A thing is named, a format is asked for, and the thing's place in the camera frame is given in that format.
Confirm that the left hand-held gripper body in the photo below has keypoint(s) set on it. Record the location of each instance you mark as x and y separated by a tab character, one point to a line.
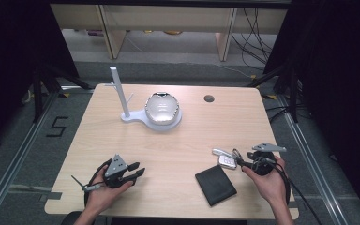
115	167

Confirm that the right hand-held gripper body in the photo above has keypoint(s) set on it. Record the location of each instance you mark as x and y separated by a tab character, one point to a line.
262	161

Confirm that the silver key bunch with fob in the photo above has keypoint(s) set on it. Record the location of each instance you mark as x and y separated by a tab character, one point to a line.
226	159

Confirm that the person's right hand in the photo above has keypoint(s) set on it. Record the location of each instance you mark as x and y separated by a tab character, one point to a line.
268	186

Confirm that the person's left hand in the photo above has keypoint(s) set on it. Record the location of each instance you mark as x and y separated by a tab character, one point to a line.
104	195

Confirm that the black leather wallet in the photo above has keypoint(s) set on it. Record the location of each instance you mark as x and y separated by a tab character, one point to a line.
215	185

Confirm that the white stand with round base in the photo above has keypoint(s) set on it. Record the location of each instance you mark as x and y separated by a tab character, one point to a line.
128	112

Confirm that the shiny silver dish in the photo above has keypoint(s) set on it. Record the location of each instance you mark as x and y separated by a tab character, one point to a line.
162	108

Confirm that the black metal stand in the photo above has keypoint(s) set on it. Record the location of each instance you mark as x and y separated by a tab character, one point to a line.
293	93
39	93

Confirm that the dark curtain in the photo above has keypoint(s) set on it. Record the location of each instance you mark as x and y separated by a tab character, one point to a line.
340	78
12	62

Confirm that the yellow round object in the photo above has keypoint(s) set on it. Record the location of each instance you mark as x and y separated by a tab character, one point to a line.
172	32

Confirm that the light wooden desk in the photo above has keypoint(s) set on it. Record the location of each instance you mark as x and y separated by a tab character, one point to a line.
168	18

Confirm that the aluminium floor rail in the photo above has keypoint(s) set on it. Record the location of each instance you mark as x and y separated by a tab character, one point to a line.
312	162
15	159

